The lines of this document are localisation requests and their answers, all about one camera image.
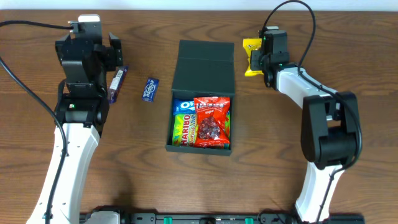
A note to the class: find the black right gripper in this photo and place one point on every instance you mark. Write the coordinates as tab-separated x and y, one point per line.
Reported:
255	61

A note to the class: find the yellow snack bag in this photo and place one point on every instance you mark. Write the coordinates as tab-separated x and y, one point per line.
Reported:
249	46

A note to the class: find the blue Oreo cookie pack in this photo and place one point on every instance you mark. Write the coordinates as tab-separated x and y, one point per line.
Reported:
183	107

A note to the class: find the dark green gift box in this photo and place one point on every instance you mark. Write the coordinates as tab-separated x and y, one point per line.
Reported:
203	69

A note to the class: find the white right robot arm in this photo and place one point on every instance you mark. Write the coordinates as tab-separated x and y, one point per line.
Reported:
330	130

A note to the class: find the blue Eclipse mint tin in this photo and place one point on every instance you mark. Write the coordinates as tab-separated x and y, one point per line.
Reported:
150	90

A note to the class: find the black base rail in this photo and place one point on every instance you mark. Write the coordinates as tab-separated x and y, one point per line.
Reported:
151	218

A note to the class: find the dark blue chocolate bar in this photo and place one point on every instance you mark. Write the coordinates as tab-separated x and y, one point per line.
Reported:
116	83

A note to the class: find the Haribo worms gummy bag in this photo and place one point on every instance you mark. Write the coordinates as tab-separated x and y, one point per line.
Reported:
185	130

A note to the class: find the red candy bag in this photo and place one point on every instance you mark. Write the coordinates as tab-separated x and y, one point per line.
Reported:
212	113

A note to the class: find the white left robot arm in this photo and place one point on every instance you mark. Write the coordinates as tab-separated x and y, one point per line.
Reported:
80	114

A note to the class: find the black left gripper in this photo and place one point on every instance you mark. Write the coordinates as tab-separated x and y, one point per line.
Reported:
115	50

